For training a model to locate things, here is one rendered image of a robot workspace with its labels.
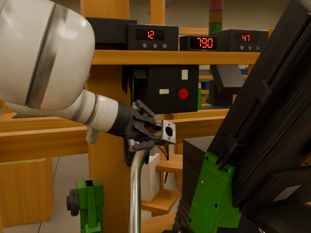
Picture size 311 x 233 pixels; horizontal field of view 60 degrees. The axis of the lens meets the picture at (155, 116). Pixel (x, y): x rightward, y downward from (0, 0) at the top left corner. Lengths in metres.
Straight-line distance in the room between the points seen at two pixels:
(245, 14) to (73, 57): 12.40
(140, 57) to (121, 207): 0.54
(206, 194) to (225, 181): 0.08
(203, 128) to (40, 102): 0.95
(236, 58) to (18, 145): 0.77
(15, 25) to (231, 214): 0.63
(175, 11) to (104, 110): 10.78
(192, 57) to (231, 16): 11.41
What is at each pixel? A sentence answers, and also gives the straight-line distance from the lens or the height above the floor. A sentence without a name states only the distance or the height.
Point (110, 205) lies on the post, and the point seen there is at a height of 1.02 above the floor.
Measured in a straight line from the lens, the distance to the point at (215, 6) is 1.07.
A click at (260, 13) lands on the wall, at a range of 12.99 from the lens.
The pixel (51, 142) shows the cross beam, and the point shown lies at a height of 1.24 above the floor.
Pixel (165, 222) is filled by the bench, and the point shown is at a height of 0.88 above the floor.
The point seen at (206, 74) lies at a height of 1.18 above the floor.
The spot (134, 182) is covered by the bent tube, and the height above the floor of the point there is 1.20.
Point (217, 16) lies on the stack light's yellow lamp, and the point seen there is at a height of 1.67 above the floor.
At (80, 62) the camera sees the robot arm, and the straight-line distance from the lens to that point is 0.22.
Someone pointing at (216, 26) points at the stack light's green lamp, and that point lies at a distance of 1.06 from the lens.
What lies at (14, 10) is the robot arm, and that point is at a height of 1.54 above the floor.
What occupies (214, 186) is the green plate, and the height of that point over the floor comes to 1.21.
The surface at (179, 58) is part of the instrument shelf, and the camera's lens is 0.82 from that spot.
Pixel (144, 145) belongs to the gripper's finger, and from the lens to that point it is 0.61.
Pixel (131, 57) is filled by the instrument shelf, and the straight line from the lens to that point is 0.77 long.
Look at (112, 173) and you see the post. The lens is 0.95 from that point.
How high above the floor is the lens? 1.51
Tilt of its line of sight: 11 degrees down
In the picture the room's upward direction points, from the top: straight up
